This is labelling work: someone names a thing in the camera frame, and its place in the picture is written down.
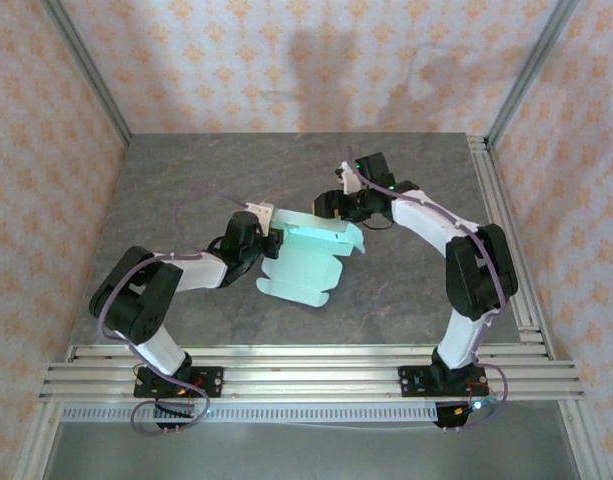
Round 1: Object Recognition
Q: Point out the light green paper box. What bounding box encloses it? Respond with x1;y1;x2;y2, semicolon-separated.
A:
255;208;368;309

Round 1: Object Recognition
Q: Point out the grey metal sheet panel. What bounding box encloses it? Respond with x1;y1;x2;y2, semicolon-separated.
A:
43;422;582;480

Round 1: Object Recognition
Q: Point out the aluminium mounting rail frame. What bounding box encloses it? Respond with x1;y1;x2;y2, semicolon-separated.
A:
38;344;587;404

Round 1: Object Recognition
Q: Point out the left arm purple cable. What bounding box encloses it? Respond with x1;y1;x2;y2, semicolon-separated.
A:
98;187;267;436

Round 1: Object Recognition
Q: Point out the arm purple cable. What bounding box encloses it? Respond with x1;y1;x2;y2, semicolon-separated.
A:
98;187;267;436
346;145;512;432

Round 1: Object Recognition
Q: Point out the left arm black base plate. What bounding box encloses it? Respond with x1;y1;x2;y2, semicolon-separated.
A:
133;364;225;400

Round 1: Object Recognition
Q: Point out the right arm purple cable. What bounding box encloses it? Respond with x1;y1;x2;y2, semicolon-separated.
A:
346;145;512;432

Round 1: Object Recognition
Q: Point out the slotted grey cable duct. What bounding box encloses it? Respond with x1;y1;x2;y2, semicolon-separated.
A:
60;403;437;424

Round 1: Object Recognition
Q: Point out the aluminium corner post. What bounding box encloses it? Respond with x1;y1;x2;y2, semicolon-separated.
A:
40;0;133;146
485;0;582;146

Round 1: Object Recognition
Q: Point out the aluminium side rail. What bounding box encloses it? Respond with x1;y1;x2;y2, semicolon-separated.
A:
468;134;557;361

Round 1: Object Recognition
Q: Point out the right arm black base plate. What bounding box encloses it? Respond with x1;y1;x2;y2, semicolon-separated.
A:
397;364;492;400

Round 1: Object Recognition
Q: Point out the black electronics mount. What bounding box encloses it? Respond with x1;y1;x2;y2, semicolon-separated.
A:
434;397;495;432

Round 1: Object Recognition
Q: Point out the aluminium frame leg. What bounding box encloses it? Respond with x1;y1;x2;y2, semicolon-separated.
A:
555;399;612;480
13;399;62;480

